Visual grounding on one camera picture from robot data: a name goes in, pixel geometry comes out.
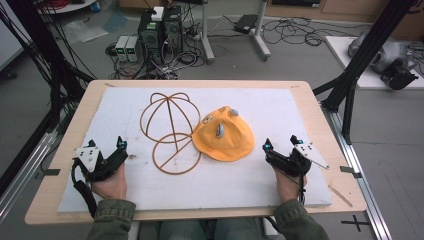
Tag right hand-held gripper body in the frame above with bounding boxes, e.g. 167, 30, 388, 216
265, 142, 331, 178

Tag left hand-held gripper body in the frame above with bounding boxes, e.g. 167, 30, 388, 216
71, 145, 129, 183

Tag yellow cap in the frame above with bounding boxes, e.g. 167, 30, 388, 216
191, 105, 256, 163

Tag brown wire hat rack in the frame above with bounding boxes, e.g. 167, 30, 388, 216
139, 92, 203, 176

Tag person's left hand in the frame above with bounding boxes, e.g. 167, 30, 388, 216
91, 163, 128, 201

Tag person's right hand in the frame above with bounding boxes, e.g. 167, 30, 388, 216
273, 167, 308, 204

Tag white foam board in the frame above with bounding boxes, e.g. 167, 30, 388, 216
57, 86, 334, 214

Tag black metal clamp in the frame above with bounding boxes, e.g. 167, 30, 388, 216
339, 165, 363, 179

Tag white platform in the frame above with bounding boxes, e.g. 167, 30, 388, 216
324, 35, 424, 91

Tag grey power supply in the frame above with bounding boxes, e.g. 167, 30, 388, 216
114, 35, 130, 63
125, 35, 143, 64

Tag person's legs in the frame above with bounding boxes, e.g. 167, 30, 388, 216
155, 218, 268, 240

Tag white stand leg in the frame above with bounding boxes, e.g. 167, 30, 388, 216
199, 0, 216, 65
254, 0, 272, 62

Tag black computer tower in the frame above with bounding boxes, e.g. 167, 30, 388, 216
137, 9, 165, 66
162, 5, 184, 55

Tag clear plastic sheet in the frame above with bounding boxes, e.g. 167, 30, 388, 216
62, 19, 110, 45

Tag black device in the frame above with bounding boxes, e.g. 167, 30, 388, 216
379, 59, 420, 91

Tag flat black box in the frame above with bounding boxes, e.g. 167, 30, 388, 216
233, 13, 259, 35

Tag grey rounded device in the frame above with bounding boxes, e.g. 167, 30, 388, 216
347, 30, 416, 75

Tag white box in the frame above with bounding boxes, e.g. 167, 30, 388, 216
151, 6, 165, 23

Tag white round table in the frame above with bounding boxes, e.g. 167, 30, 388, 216
35, 0, 98, 15

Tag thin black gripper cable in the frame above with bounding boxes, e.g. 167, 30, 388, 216
298, 165, 308, 206

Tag thick black gripper cable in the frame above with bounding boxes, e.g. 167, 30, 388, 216
70, 158, 99, 220

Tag aluminium rail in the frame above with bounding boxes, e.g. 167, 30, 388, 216
0, 129, 58, 223
320, 102, 394, 240

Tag tangle of mixed cables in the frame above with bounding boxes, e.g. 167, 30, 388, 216
105, 41, 207, 81

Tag black frame post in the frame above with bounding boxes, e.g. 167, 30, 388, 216
312, 0, 419, 145
5, 0, 96, 101

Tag tangle of black cables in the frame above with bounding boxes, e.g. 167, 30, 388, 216
260, 15, 325, 48

